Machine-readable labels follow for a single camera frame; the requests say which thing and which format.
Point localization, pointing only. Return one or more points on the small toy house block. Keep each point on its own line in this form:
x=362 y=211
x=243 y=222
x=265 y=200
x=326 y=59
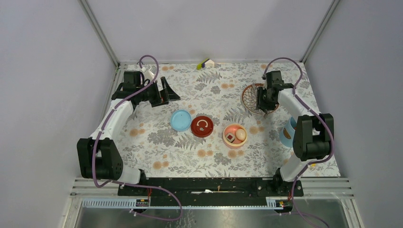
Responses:
x=205 y=64

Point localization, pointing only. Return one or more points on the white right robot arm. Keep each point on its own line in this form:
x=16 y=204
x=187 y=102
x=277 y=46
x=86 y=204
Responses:
x=313 y=139

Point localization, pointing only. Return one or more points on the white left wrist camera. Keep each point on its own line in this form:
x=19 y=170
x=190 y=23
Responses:
x=149 y=72

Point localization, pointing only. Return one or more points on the red round lid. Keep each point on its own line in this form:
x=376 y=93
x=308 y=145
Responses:
x=202 y=126

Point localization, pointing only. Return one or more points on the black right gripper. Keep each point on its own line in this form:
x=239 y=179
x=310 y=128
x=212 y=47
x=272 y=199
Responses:
x=266 y=107

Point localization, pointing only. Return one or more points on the red white sushi piece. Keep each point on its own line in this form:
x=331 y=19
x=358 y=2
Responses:
x=230 y=137

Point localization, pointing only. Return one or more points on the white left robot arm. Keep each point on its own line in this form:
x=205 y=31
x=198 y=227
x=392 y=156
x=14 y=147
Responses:
x=98 y=155

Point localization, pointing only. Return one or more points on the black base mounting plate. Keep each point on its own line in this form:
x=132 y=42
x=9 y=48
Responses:
x=213 y=192

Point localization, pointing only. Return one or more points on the light blue round lid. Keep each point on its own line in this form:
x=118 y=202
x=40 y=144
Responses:
x=180 y=120

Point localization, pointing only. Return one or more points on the white egg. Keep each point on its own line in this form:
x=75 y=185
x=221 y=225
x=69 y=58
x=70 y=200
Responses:
x=241 y=134

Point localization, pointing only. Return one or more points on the floral patterned tablecloth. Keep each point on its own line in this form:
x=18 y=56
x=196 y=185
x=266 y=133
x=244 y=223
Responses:
x=147 y=140

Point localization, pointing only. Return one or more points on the light blue cup container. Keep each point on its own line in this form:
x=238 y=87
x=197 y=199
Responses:
x=286 y=134

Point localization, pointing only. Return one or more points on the patterned ceramic plate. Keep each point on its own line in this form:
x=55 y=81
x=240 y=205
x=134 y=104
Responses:
x=249 y=97

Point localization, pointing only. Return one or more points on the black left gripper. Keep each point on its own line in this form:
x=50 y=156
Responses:
x=167 y=94

